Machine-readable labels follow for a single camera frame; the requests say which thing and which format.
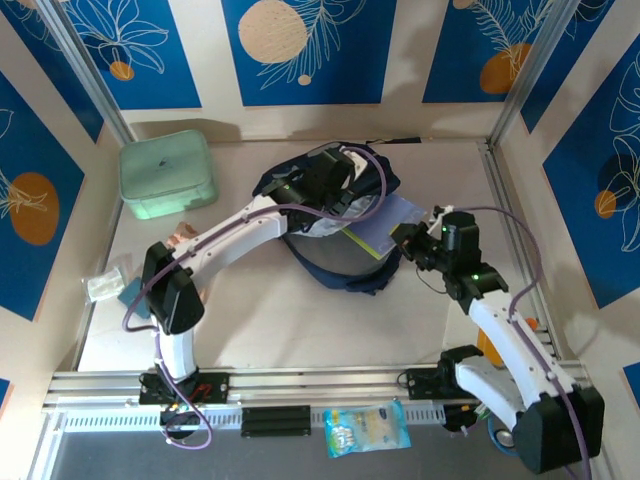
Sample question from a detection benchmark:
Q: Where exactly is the teal blue card holder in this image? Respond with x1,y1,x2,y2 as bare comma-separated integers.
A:
117,276,152,321

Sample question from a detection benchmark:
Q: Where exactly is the white slotted cable duct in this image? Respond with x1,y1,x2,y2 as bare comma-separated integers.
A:
58,403,447,435

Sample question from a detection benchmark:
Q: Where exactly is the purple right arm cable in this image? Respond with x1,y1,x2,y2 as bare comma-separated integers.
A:
447,205,594,480

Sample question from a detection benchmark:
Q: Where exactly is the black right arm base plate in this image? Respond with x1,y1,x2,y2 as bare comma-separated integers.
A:
405,367,481,401

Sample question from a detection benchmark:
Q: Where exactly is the black ribbed block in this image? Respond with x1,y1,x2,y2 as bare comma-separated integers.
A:
241,405,312,439

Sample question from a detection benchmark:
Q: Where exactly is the navy blue backpack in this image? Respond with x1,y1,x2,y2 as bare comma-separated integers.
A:
251,135,424,297

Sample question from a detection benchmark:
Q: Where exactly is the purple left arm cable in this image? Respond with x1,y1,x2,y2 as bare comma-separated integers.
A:
122,144,389,451

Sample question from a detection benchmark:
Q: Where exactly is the white left camera bracket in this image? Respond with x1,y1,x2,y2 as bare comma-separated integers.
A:
342,147,374,174

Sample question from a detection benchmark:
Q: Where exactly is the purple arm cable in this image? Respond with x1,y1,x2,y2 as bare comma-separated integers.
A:
447,205,594,480
122,144,389,451

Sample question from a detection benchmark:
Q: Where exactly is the orange notebook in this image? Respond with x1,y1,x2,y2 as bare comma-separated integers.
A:
476,327,504,370

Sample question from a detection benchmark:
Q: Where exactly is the mint green lunch box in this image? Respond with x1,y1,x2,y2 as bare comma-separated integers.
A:
118,129,220,222

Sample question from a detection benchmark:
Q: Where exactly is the aluminium side rail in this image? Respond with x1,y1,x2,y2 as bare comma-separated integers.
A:
476,141,562,360

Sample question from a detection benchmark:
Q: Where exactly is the clear plastic bag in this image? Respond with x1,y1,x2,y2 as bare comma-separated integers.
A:
81,253,135,304

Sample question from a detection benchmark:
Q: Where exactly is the snack packet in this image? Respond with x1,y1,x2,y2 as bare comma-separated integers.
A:
323,399,412,459

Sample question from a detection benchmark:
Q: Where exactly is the aluminium frame post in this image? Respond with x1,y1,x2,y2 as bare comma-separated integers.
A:
489,0,585,146
37,0,136,146

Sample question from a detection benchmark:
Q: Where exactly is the aluminium mounting rail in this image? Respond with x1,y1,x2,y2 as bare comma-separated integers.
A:
42,362,600,412

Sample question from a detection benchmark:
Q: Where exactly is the purple notebook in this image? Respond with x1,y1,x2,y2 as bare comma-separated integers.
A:
342,193,427,260

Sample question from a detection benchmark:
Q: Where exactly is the blue stethoscope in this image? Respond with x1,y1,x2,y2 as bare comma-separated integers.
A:
487,414,524,457

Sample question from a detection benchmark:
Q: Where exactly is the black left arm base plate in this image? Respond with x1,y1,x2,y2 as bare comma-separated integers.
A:
137,370,231,406

